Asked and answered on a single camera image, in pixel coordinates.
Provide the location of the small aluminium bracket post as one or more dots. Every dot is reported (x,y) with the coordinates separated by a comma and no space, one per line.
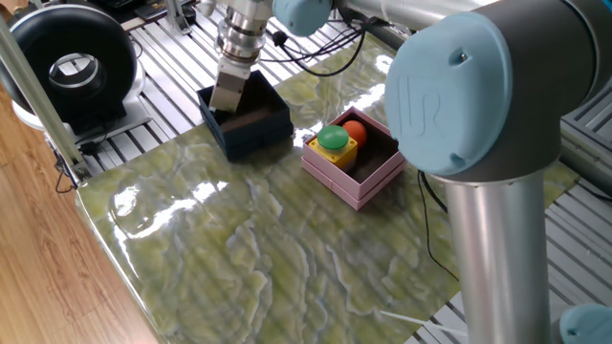
(176,16)

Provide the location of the orange mini basketball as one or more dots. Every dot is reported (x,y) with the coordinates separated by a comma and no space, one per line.
(356,131)

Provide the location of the pink open box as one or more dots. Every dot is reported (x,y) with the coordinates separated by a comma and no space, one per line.
(363,184)

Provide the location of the green marble pattern mat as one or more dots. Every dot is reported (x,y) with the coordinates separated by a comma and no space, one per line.
(239,248)

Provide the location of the dark blue box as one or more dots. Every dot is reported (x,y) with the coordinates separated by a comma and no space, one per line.
(258,131)

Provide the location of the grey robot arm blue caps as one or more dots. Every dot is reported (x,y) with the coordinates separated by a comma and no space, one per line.
(478,95)

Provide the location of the yellow box green push button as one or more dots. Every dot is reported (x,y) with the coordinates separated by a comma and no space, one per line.
(332,143)

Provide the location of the white zip tie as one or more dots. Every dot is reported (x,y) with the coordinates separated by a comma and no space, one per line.
(421,321)

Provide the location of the aluminium frame post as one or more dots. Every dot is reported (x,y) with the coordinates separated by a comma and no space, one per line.
(38,100)

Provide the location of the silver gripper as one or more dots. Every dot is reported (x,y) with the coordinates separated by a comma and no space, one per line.
(229,88)

